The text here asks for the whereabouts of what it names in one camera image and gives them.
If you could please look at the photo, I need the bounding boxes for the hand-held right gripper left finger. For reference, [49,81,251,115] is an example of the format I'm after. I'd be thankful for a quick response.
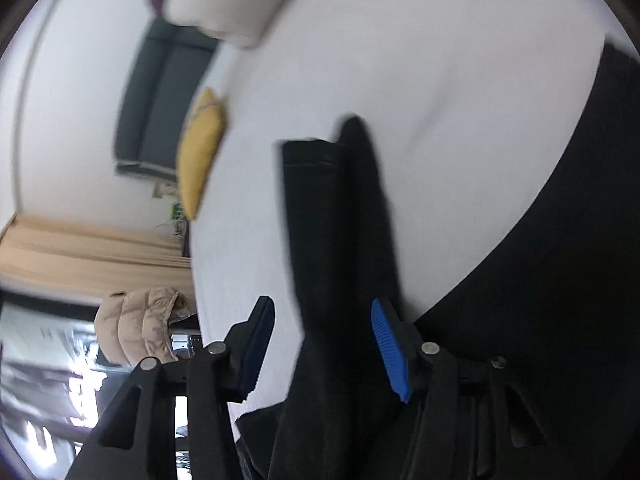
[65,296,277,480]

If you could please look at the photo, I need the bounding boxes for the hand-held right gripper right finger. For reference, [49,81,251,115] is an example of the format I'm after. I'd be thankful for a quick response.
[370,298,568,480]

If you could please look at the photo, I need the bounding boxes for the black pants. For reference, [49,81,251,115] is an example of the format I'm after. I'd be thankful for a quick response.
[235,40,640,480]

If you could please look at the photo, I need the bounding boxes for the beige puffer jacket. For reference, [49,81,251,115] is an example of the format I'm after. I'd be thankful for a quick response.
[94,287,198,365]

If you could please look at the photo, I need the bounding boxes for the small green plant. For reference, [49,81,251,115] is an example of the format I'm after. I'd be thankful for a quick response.
[152,180,190,238]

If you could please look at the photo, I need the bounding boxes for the yellow cushion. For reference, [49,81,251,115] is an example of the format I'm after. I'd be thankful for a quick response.
[177,87,228,222]

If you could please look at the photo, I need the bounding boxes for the beige curtain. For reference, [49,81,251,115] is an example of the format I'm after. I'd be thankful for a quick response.
[0,214,193,296]

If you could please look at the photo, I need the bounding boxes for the dark grey sofa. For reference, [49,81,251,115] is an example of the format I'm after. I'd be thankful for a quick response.
[114,15,221,181]

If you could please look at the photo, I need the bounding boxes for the white bed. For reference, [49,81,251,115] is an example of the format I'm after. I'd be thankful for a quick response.
[187,0,631,413]

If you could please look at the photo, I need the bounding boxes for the white pillow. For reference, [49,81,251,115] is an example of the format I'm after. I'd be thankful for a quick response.
[167,0,321,51]

